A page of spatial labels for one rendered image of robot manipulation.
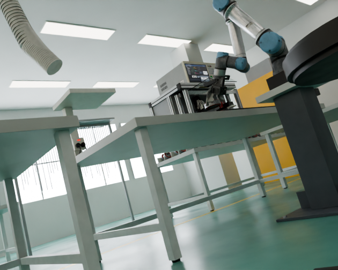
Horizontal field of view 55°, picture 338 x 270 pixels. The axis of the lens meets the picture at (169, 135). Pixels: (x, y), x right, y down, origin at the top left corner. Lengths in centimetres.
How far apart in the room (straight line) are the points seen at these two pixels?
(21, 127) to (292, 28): 754
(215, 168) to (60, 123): 546
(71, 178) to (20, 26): 189
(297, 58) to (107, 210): 844
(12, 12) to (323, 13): 648
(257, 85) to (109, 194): 494
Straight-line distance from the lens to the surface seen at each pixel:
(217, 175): 665
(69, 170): 137
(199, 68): 279
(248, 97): 660
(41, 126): 134
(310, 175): 203
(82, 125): 597
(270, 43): 200
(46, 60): 282
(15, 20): 307
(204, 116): 199
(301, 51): 73
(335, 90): 781
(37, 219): 831
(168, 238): 168
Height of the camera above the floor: 33
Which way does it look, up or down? 10 degrees up
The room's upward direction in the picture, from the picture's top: 16 degrees counter-clockwise
